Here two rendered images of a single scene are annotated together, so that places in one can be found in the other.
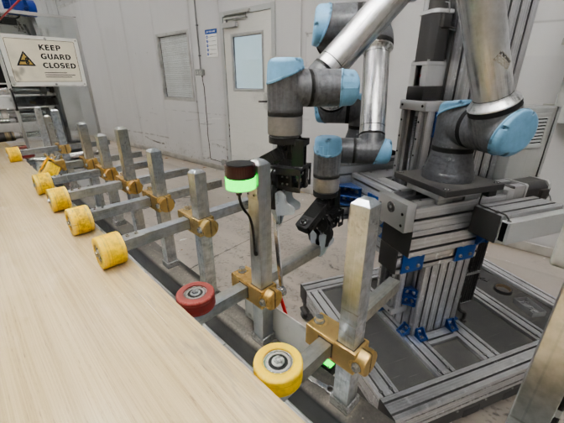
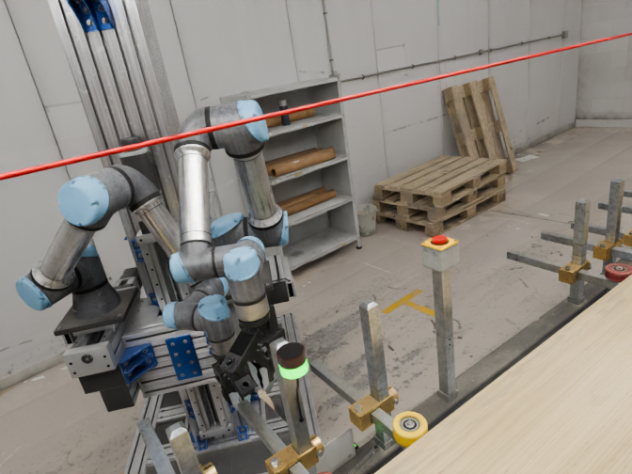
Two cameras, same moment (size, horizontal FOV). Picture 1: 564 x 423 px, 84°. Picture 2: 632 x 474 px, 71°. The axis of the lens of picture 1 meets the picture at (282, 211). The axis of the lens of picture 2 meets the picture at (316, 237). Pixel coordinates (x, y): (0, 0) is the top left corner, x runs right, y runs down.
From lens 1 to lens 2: 0.96 m
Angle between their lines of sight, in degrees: 69
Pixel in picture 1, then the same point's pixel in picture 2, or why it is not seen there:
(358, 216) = (373, 313)
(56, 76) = not seen: outside the picture
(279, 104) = (260, 290)
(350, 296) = (380, 364)
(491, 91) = (271, 209)
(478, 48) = (261, 187)
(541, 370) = (446, 311)
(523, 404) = (446, 329)
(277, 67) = (253, 262)
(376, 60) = (165, 215)
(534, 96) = not seen: hidden behind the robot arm
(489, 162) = not seen: hidden behind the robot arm
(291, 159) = (270, 327)
